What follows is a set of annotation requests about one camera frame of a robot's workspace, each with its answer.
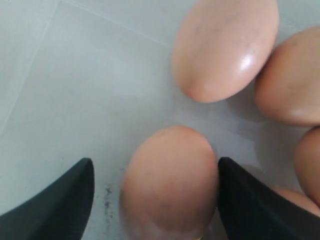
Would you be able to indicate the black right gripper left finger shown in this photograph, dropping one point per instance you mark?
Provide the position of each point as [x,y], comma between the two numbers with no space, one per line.
[59,212]

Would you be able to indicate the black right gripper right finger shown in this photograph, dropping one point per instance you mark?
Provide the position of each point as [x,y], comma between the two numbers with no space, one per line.
[250,210]

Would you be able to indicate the brown egg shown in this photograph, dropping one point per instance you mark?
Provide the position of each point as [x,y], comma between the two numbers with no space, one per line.
[287,90]
[222,45]
[170,187]
[299,199]
[307,163]

